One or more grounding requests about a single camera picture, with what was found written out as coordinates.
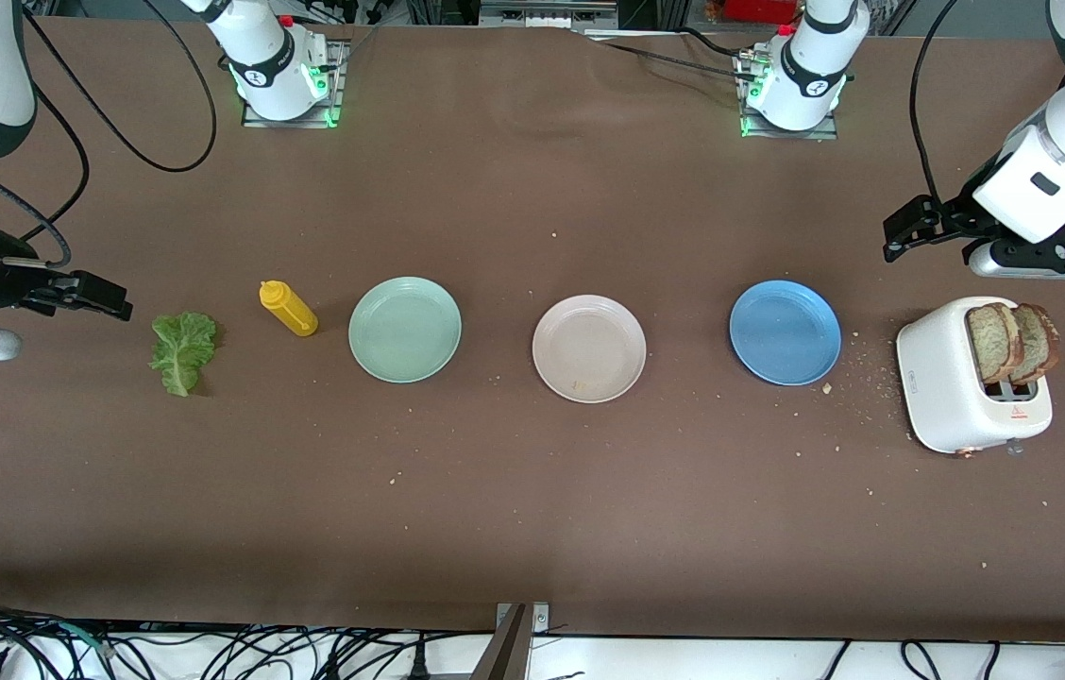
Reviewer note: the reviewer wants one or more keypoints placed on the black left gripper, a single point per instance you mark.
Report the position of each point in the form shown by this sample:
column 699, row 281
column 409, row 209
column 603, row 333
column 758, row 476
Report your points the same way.
column 952, row 223

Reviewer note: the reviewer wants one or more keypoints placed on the dark metal bar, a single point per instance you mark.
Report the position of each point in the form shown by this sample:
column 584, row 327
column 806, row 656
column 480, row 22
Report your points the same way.
column 504, row 652

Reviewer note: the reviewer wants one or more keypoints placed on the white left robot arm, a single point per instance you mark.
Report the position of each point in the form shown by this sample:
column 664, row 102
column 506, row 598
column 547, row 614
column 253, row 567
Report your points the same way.
column 811, row 76

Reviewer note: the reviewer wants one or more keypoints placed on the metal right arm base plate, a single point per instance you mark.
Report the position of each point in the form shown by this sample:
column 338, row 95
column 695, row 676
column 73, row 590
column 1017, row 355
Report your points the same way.
column 259, row 121

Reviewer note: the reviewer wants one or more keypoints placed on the yellow mustard squeeze bottle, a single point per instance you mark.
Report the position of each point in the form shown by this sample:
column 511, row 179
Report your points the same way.
column 292, row 314

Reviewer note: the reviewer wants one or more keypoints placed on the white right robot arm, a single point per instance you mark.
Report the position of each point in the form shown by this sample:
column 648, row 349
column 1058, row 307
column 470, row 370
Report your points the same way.
column 263, row 57

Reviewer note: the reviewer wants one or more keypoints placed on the white toaster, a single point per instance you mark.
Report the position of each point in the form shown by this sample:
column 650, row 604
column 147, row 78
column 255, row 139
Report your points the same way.
column 938, row 378

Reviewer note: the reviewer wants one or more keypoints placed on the grey metal rack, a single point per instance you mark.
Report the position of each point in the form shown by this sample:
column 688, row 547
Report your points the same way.
column 547, row 14

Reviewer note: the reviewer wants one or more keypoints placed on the red box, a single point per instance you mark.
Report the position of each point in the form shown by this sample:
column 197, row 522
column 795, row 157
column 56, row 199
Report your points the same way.
column 759, row 9

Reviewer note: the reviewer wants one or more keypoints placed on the brown bread slice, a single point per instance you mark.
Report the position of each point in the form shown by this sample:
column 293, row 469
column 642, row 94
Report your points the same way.
column 990, row 342
column 1040, row 345

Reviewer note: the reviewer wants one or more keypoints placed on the blue plate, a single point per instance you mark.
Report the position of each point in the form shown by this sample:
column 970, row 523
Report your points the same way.
column 786, row 332

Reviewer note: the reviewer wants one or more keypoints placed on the light green plate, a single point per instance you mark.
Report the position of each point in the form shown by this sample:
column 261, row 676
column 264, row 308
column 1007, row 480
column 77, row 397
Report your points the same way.
column 405, row 331

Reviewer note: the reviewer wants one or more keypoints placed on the silver table edge bracket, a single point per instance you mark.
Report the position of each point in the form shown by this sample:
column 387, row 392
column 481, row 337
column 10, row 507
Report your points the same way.
column 540, row 619

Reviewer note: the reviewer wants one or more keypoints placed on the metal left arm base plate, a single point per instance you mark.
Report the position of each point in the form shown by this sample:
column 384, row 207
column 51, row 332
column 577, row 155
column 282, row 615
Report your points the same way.
column 778, row 133

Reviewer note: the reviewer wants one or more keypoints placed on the green lettuce leaf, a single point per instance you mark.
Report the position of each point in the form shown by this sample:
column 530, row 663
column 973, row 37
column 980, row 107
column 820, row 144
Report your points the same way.
column 181, row 349

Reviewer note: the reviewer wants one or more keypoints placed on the black power plug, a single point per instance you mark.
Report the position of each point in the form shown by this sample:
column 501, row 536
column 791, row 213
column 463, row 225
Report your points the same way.
column 419, row 663

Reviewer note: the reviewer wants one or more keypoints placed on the beige plate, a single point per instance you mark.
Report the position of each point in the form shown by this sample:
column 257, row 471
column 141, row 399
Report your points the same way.
column 589, row 345

